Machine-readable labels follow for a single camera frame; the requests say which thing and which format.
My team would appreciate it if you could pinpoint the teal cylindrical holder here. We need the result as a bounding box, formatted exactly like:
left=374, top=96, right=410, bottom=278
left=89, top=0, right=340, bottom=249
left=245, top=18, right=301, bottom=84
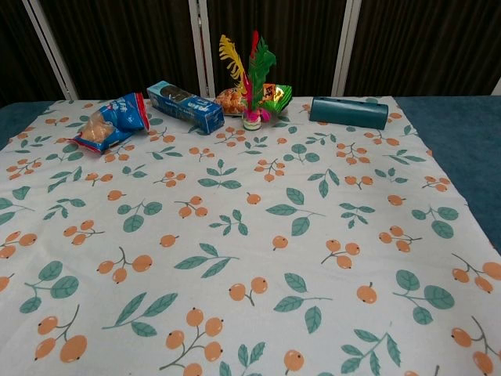
left=308, top=96, right=389, bottom=130

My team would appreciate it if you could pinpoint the green snack bag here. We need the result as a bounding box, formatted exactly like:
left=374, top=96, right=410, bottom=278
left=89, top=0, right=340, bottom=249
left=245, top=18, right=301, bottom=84
left=260, top=82, right=294, bottom=115

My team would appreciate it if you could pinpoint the blue cookie pack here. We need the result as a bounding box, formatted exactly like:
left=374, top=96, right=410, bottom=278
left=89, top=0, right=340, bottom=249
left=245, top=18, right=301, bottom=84
left=146, top=81, right=225, bottom=136

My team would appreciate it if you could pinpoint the black white-framed folding screen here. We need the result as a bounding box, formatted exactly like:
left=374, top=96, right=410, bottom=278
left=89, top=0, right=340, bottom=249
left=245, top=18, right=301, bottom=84
left=0, top=0, right=501, bottom=109

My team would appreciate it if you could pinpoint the blue red cracker bag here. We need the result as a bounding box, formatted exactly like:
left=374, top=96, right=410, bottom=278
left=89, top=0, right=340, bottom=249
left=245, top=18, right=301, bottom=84
left=68, top=92, right=151, bottom=154

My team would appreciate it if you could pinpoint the orange snack bag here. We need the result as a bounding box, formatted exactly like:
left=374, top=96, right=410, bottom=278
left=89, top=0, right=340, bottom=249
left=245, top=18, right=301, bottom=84
left=214, top=86, right=250, bottom=117

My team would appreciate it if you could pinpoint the colourful feather shuttlecock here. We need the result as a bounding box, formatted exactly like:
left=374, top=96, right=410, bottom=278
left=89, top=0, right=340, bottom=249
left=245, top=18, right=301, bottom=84
left=218, top=30, right=277, bottom=131

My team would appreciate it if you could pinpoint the floral print tablecloth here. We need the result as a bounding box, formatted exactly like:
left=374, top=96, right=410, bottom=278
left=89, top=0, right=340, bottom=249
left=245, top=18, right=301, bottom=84
left=0, top=96, right=501, bottom=376

